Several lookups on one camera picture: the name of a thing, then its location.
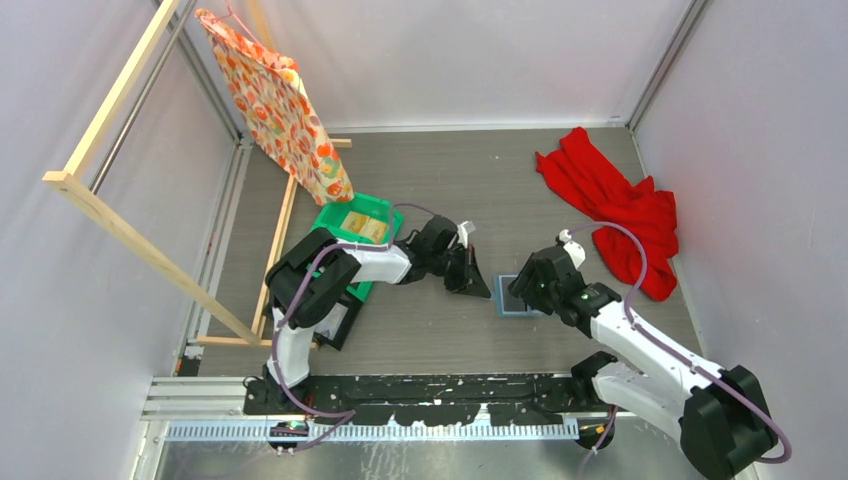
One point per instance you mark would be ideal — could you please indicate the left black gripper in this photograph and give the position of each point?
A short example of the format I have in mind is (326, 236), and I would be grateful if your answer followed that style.
(470, 280)

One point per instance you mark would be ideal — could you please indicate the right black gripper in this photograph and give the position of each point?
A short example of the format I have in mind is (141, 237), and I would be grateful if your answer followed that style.
(524, 286)

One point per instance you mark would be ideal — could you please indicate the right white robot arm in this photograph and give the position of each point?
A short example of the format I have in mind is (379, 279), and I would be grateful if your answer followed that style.
(718, 416)

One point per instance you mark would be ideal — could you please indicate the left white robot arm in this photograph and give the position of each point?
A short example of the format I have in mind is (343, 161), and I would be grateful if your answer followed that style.
(309, 282)

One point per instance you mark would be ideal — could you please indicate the gold VIP card left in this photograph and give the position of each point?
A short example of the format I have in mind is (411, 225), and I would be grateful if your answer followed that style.
(354, 222)

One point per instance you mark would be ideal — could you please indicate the red cloth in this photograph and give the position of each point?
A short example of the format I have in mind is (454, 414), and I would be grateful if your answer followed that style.
(584, 178)

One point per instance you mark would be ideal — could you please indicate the green plastic bin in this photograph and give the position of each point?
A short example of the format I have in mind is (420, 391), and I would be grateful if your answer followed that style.
(380, 263)

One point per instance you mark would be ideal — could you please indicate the black tray with paper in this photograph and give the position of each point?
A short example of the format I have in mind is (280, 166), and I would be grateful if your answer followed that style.
(334, 328)

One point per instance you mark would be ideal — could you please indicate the floral orange fabric bag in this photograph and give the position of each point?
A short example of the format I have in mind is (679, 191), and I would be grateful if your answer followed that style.
(270, 95)

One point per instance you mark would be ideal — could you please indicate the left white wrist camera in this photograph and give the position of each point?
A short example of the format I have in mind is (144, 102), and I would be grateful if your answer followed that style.
(464, 230)

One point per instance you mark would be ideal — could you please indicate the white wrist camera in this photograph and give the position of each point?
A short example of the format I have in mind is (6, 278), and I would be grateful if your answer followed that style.
(464, 230)
(575, 250)

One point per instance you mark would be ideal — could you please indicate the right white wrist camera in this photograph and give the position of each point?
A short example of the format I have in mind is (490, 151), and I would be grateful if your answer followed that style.
(575, 250)

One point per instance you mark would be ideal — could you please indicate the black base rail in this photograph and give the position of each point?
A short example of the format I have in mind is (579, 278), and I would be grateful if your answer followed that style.
(431, 400)

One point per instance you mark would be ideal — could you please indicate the wooden frame rack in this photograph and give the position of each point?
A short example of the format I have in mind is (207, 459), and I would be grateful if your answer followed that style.
(169, 15)

